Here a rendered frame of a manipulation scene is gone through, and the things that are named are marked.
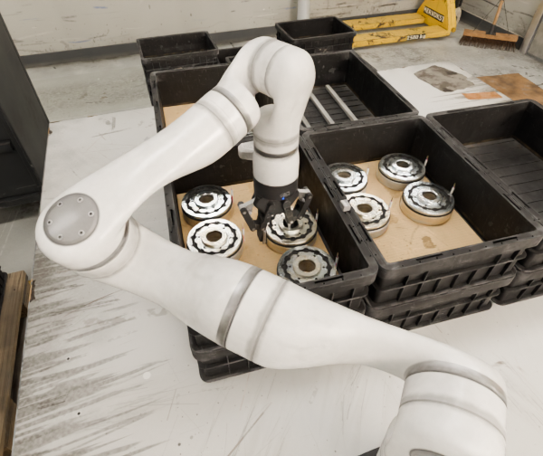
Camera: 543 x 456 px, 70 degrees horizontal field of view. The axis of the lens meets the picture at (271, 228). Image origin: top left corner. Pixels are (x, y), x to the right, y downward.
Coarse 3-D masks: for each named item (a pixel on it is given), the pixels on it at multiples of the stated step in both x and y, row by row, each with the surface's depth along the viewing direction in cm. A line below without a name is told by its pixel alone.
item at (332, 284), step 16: (240, 144) 82; (304, 144) 82; (320, 176) 74; (336, 208) 68; (176, 224) 65; (352, 224) 65; (176, 240) 62; (352, 240) 63; (368, 256) 60; (352, 272) 58; (368, 272) 58; (304, 288) 56; (320, 288) 56; (336, 288) 57; (352, 288) 58
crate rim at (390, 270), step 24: (384, 120) 88; (408, 120) 89; (312, 144) 82; (480, 168) 76; (336, 192) 71; (504, 192) 71; (528, 216) 66; (504, 240) 63; (528, 240) 63; (384, 264) 59; (408, 264) 59; (432, 264) 60
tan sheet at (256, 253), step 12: (240, 192) 86; (252, 192) 86; (180, 204) 83; (180, 216) 81; (240, 216) 81; (252, 216) 81; (192, 228) 78; (240, 228) 78; (252, 240) 76; (252, 252) 74; (264, 252) 74; (276, 252) 74; (252, 264) 72; (264, 264) 72; (276, 264) 72
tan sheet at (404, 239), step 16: (368, 176) 90; (368, 192) 86; (384, 192) 86; (400, 192) 86; (400, 224) 79; (416, 224) 79; (448, 224) 79; (464, 224) 79; (384, 240) 76; (400, 240) 76; (416, 240) 76; (432, 240) 76; (448, 240) 76; (464, 240) 76; (480, 240) 76; (384, 256) 73; (400, 256) 73; (416, 256) 73
